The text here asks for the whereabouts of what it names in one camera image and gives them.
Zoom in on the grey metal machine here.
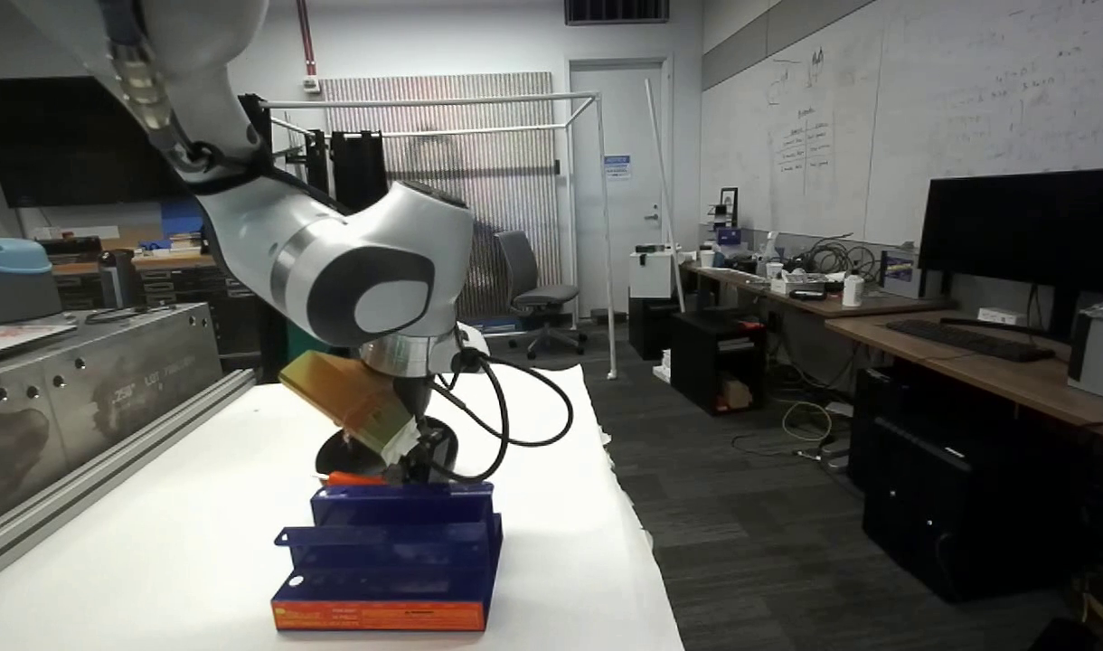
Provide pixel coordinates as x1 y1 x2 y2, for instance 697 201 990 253
0 237 251 571

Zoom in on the black keyboard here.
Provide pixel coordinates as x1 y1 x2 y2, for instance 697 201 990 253
886 317 1054 363

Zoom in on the black computer monitor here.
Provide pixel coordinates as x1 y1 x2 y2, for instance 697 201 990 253
917 169 1103 336

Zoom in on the blue orange tool box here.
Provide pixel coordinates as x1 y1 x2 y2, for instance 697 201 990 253
273 475 504 632

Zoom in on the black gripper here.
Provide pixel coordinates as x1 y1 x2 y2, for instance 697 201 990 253
313 380 461 485

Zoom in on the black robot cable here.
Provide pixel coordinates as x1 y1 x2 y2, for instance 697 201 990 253
426 321 577 487

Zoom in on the grey office chair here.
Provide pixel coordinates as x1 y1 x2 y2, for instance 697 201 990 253
500 233 587 358

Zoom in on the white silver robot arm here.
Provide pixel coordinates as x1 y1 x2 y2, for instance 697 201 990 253
10 0 473 485

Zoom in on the white table cover sheet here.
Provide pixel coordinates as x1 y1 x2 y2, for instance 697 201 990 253
0 368 684 651

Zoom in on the black computer tower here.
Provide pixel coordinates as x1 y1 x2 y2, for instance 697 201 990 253
866 416 1083 599

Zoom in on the wooden desk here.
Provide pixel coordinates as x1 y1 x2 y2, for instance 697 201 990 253
696 266 1103 436

